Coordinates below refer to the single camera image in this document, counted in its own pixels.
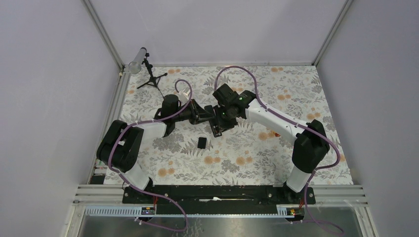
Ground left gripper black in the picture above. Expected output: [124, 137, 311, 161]
[172, 99, 214, 125]

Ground black remote control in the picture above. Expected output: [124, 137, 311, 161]
[204, 105, 222, 138]

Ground black battery cover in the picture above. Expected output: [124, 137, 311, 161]
[197, 137, 207, 149]

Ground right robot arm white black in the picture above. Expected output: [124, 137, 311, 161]
[210, 84, 330, 203]

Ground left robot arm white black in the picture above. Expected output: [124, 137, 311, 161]
[96, 94, 214, 203]

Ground floral patterned table mat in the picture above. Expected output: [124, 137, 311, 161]
[104, 65, 354, 187]

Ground small black tripod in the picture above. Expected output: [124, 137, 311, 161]
[136, 53, 168, 98]

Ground grey cylinder tube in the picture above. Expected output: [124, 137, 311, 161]
[128, 47, 147, 75]

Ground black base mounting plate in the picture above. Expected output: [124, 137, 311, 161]
[122, 185, 316, 214]

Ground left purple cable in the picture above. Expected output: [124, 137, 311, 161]
[107, 79, 193, 233]

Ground slotted aluminium cable rail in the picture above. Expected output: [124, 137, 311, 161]
[84, 205, 299, 219]

